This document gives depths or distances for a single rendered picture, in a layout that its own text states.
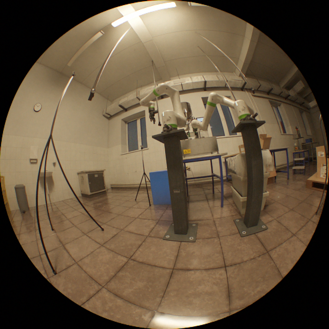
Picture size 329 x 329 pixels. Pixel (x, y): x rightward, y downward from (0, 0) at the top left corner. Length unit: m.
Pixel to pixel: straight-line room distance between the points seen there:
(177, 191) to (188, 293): 0.74
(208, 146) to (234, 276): 1.47
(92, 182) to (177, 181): 2.82
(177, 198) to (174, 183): 0.13
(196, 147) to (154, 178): 0.87
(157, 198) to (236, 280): 1.62
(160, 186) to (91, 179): 2.23
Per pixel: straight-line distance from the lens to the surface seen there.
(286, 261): 0.92
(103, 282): 0.82
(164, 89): 1.14
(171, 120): 0.86
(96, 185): 3.34
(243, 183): 1.16
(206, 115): 1.30
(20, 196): 3.16
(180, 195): 0.80
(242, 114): 0.95
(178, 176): 0.77
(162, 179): 1.68
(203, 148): 1.48
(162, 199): 1.77
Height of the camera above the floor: 0.66
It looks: 2 degrees up
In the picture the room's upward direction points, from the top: 7 degrees counter-clockwise
